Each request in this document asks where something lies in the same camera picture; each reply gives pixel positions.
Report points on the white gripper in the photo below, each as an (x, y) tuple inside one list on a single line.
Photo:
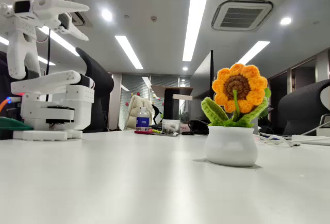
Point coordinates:
[(49, 6)]

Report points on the crochet sunflower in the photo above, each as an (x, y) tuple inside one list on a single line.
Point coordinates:
[(230, 146)]

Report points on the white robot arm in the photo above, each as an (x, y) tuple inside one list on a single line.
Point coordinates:
[(77, 97)]

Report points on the black office chair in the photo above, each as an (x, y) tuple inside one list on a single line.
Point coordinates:
[(100, 79)]

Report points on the ceiling smoke detector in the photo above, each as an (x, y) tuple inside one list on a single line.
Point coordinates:
[(154, 18)]

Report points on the black bulky jacket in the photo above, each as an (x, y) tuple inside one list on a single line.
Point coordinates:
[(3, 69)]

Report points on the cream padded jacket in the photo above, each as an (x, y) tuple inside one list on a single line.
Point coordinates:
[(134, 110)]

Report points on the green plastic clamp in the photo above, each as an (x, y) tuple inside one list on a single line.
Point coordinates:
[(13, 124)]

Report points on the clear water bottle blue label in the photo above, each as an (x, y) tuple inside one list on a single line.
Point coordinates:
[(142, 123)]

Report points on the red pen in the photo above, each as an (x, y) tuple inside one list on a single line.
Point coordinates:
[(143, 132)]

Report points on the yellow green marker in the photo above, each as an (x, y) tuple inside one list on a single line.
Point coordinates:
[(157, 131)]

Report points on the grey partition panel black edge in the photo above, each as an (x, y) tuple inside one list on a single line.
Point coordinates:
[(203, 79)]

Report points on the clear plastic container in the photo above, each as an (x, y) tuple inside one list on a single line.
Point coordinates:
[(170, 126)]

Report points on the small pink box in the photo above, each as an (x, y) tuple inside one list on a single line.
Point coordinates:
[(185, 127)]

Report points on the black bag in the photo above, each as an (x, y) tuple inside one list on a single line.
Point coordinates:
[(199, 128)]

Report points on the black mesh chair white frame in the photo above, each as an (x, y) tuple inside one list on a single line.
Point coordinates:
[(301, 105)]

